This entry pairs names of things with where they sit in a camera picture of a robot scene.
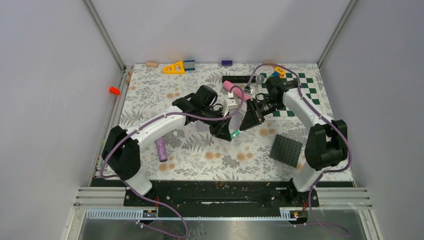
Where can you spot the orange yellow ring toy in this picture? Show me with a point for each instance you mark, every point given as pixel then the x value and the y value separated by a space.
pixel 280 72

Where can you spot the green white chessboard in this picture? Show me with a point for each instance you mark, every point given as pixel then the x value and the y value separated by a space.
pixel 309 86

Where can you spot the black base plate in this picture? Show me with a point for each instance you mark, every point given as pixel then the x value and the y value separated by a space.
pixel 229 197

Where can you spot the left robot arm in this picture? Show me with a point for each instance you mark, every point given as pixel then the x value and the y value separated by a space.
pixel 121 151

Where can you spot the wooden block by rail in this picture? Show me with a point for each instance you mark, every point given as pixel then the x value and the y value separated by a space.
pixel 129 77

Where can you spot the yellow triangle shape toy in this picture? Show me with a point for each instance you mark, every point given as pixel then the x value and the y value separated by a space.
pixel 175 68

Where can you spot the aluminium side rail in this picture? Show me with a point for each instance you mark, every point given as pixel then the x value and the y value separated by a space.
pixel 114 114

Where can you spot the green white glue stick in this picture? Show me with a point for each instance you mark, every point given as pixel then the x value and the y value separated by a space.
pixel 235 133

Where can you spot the dark grey studded baseplate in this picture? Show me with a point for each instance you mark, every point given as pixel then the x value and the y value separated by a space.
pixel 285 150

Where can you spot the light wooden block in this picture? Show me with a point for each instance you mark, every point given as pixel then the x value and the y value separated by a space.
pixel 150 64

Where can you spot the pink microphone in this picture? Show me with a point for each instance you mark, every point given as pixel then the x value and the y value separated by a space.
pixel 236 90

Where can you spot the white perforated cable tray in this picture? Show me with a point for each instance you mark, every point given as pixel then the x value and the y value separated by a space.
pixel 150 214

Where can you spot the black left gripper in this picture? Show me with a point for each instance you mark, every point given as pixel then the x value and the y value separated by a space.
pixel 221 130

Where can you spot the grey and blue brick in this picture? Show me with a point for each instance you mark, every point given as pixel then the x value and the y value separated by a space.
pixel 189 65

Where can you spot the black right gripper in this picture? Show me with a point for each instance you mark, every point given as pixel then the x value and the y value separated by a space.
pixel 251 119

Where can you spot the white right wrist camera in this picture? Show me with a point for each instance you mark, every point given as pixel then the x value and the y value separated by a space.
pixel 250 91

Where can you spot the floral patterned table mat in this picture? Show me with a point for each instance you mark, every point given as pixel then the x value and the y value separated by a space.
pixel 196 155

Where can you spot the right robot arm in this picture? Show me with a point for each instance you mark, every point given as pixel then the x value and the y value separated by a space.
pixel 326 142

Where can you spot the purple flat toy brick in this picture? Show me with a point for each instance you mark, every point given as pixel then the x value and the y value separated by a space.
pixel 226 62

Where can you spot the red plastic cylinder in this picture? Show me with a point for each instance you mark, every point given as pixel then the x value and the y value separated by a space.
pixel 115 91

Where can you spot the purple glitter microphone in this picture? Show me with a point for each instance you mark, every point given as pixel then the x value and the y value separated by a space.
pixel 161 149

